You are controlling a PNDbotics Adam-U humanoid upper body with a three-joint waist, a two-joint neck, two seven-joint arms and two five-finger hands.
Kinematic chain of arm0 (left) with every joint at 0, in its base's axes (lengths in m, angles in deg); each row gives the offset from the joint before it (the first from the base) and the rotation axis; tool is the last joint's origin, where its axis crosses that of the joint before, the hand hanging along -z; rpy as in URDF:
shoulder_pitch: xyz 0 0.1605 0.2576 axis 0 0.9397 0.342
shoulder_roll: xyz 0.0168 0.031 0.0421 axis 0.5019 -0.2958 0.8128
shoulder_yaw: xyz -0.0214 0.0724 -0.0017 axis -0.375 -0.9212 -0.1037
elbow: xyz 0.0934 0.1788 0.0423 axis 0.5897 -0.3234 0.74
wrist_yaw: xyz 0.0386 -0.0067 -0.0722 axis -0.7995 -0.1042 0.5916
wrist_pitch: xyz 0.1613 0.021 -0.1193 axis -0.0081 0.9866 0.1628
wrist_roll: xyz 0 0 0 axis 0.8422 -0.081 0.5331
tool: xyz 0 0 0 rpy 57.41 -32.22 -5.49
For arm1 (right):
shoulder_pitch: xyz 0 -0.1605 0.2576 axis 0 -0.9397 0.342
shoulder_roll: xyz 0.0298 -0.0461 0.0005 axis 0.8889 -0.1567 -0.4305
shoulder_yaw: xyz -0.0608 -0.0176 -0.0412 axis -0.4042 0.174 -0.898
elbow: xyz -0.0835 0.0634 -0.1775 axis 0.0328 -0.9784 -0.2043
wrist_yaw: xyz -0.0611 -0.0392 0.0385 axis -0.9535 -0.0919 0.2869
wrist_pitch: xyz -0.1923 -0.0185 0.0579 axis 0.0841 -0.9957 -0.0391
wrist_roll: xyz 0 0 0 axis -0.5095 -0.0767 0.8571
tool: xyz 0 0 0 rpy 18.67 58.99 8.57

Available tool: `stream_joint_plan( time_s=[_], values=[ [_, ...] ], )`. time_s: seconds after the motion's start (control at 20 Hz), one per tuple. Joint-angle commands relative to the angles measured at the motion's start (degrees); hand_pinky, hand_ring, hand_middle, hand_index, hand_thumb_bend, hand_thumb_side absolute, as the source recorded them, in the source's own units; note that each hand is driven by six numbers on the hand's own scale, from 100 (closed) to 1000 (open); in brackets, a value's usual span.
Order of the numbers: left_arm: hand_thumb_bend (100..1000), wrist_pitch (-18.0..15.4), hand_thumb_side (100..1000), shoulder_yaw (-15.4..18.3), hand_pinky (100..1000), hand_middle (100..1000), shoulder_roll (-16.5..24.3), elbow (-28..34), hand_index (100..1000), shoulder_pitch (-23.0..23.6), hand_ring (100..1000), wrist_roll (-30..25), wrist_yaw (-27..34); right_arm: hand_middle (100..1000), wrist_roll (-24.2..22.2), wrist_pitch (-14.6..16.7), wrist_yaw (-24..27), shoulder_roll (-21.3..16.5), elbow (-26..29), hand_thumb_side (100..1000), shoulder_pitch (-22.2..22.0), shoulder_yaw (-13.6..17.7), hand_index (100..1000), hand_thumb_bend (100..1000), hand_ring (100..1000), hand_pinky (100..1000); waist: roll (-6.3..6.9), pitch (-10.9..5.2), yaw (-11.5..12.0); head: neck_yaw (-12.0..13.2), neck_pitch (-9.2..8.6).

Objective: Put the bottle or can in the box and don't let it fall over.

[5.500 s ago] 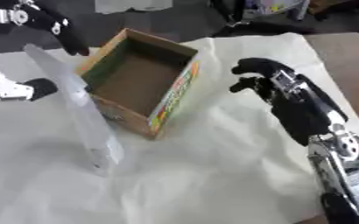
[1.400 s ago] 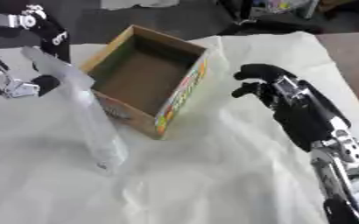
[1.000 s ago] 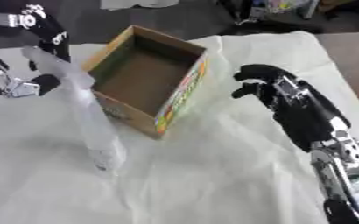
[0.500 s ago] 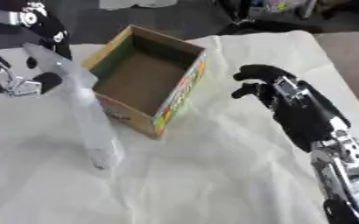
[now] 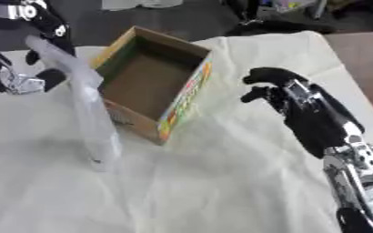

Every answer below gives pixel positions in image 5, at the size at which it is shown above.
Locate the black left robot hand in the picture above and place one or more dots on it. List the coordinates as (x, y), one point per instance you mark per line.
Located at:
(50, 22)

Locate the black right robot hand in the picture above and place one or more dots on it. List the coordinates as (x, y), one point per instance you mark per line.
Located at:
(314, 118)

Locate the clear plastic bottle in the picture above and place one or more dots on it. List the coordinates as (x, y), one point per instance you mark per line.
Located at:
(89, 112)

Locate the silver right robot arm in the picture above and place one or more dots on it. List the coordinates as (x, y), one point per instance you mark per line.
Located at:
(362, 188)

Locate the open tan cardboard box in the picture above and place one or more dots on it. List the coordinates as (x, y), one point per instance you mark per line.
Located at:
(155, 85)

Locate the black bag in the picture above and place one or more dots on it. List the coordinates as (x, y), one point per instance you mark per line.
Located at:
(280, 27)

